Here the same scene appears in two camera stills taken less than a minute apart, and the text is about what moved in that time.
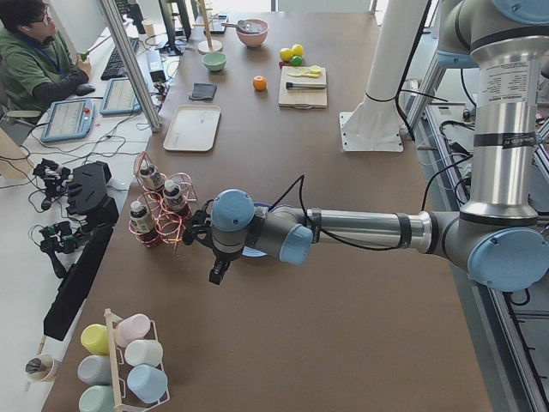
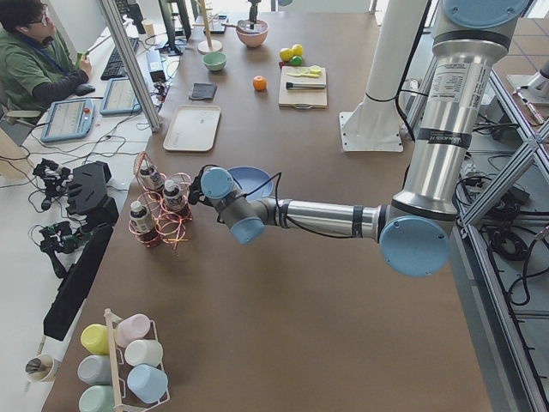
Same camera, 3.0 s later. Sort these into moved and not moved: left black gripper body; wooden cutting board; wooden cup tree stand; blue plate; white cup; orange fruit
Moved: left black gripper body; blue plate
Not moved: wooden cup tree stand; white cup; wooden cutting board; orange fruit
